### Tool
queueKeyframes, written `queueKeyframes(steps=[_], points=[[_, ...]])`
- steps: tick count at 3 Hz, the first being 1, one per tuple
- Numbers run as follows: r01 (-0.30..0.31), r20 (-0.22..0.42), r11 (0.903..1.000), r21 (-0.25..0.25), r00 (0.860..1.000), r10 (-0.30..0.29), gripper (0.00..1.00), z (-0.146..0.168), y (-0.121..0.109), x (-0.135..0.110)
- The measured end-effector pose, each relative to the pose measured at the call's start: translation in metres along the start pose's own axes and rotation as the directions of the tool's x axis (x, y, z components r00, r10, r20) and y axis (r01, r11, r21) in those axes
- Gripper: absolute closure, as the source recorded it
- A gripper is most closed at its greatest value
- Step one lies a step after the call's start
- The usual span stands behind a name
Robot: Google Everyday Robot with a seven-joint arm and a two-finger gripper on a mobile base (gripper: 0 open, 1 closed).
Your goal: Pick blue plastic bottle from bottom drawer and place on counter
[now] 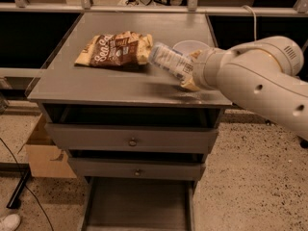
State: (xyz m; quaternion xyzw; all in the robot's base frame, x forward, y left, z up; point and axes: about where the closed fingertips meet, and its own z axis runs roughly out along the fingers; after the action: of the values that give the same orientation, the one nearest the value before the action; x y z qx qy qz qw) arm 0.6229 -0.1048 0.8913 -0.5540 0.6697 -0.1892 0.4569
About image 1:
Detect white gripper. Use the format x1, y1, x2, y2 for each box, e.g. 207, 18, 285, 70
181, 48, 233, 91

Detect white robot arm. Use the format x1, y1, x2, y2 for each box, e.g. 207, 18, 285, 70
181, 36, 308, 140

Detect grey drawer cabinet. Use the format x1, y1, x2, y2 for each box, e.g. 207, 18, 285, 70
26, 11, 233, 231

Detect grey top drawer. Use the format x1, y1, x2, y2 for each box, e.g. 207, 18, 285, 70
45, 123, 218, 153

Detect grey drawer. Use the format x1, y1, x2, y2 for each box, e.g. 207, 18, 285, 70
45, 123, 218, 153
67, 158, 204, 181
78, 177, 195, 231

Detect grey middle drawer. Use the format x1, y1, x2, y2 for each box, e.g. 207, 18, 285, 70
67, 158, 204, 181

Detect grey bottom drawer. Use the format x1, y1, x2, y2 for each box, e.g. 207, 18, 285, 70
78, 177, 195, 231

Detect white bowl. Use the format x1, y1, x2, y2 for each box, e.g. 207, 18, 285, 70
173, 40, 209, 57

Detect brown sea salt chip bag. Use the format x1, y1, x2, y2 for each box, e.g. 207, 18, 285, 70
75, 31, 153, 67

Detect cardboard box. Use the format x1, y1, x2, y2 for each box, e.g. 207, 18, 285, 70
23, 115, 76, 179

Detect black table leg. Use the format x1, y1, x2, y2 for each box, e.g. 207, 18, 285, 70
6, 169, 31, 210

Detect white shoe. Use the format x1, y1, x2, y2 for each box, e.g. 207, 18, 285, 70
0, 214, 21, 231

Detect white cable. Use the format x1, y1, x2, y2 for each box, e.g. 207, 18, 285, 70
242, 4, 258, 41

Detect metal railing frame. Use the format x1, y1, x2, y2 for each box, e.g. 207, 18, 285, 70
0, 0, 308, 17

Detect black floor cable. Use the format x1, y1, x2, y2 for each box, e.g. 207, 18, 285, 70
0, 138, 55, 231

